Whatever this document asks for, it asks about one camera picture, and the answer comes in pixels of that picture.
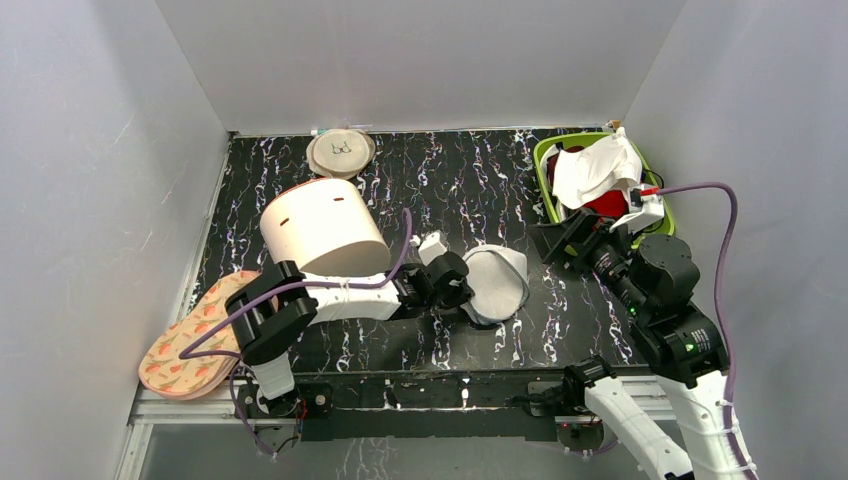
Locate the white mesh laundry bag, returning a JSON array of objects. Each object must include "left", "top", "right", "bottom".
[{"left": 461, "top": 244, "right": 530, "bottom": 327}]

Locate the red black bra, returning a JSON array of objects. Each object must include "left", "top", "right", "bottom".
[{"left": 583, "top": 190, "right": 630, "bottom": 219}]

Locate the white bra from bag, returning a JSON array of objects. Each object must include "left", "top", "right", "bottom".
[{"left": 552, "top": 128, "right": 643, "bottom": 209}]

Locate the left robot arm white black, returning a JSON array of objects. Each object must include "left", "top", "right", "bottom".
[{"left": 225, "top": 252, "right": 474, "bottom": 417}]

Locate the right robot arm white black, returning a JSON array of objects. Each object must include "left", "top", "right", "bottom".
[{"left": 529, "top": 209, "right": 757, "bottom": 479}]

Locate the large beige cylindrical laundry bag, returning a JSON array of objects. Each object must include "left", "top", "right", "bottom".
[{"left": 259, "top": 178, "right": 391, "bottom": 277}]

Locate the small beige round bra bag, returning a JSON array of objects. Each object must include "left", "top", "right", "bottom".
[{"left": 306, "top": 129, "right": 376, "bottom": 180}]

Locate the pink floral flat laundry bag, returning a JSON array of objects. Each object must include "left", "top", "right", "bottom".
[{"left": 137, "top": 270, "right": 263, "bottom": 403}]

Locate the green plastic basin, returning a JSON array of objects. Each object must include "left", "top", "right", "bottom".
[{"left": 533, "top": 131, "right": 677, "bottom": 236}]

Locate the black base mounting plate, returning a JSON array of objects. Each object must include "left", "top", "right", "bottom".
[{"left": 235, "top": 369, "right": 612, "bottom": 450}]

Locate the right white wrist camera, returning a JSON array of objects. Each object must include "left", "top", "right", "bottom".
[{"left": 610, "top": 183, "right": 666, "bottom": 234}]

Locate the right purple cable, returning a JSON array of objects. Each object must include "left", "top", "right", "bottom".
[{"left": 639, "top": 182, "right": 760, "bottom": 480}]

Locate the purple cable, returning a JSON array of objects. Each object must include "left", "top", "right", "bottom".
[
  {"left": 639, "top": 182, "right": 760, "bottom": 480},
  {"left": 177, "top": 207, "right": 415, "bottom": 458}
]

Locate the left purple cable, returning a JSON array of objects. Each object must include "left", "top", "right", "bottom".
[{"left": 177, "top": 207, "right": 415, "bottom": 458}]

